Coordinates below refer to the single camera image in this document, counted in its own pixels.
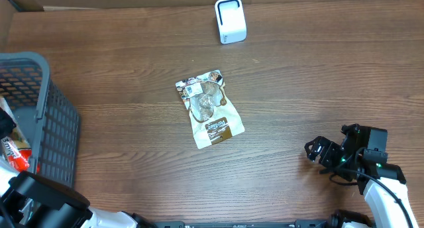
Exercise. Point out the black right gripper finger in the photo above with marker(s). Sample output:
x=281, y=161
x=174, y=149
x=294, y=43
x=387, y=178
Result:
x=311, y=149
x=321, y=142

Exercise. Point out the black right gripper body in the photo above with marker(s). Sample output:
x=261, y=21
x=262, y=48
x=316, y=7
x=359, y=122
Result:
x=334, y=158

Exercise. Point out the beige brown snack pouch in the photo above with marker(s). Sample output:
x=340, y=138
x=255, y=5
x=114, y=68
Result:
x=213, y=117

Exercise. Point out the orange spaghetti pasta pack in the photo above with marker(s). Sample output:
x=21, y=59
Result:
x=16, y=149

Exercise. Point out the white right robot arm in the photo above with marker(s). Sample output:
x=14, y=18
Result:
x=361, y=161

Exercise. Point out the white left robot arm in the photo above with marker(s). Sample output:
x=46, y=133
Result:
x=30, y=200

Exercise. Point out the white barcode scanner stand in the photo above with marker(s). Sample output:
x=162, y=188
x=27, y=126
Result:
x=231, y=21

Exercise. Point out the dark grey plastic basket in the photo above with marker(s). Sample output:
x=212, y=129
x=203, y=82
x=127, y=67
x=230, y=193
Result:
x=48, y=120

